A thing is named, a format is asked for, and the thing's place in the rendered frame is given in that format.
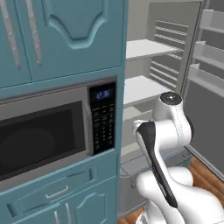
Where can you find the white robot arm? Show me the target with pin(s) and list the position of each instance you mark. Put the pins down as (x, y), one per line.
(175, 186)

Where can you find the white fridge shelf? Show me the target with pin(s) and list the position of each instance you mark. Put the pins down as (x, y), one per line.
(148, 48)
(140, 89)

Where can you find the grey fridge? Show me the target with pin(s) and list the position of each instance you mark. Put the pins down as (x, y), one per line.
(151, 67)

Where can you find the clear fridge crisper drawer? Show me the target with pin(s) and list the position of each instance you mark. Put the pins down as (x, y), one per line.
(131, 178)

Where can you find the open grey fridge door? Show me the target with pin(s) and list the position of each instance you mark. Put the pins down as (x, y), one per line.
(205, 87)

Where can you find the grey microwave oven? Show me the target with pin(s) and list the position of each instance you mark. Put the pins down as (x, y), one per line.
(58, 128)

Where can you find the microwave oven door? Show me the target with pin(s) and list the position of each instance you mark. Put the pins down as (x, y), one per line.
(40, 137)

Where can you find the teal cupboard door with arch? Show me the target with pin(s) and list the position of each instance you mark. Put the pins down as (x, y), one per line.
(75, 32)

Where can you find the small teal cupboard door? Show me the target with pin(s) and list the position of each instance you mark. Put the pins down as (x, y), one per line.
(38, 217)
(90, 204)

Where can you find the teal drawer front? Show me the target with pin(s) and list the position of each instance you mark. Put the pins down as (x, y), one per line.
(55, 189)

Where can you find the plain teal cupboard door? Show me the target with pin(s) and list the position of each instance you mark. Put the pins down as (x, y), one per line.
(11, 43)

